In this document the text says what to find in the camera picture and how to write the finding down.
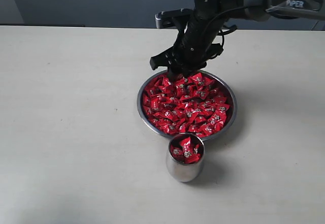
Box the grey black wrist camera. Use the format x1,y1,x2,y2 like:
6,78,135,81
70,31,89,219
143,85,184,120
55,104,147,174
155,9,193,29

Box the red wrapped candies pile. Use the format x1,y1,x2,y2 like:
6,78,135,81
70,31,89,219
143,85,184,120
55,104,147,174
143,72,230,138

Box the round steel bowl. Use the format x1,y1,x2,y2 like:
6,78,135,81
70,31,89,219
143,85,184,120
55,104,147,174
137,70,238,142

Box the red candies in cup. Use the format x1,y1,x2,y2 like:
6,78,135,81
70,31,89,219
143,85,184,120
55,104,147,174
169,136,204,165

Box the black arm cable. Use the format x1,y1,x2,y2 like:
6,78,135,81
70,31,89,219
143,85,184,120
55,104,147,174
200,4,254,59

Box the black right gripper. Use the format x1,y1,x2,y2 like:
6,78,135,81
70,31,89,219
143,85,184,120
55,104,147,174
149,43,223,83

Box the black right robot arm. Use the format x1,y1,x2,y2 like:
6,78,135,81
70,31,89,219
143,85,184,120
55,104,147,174
150,0,324,81

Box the shiny steel cup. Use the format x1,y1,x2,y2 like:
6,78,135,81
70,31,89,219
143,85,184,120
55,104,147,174
166,133,205,182

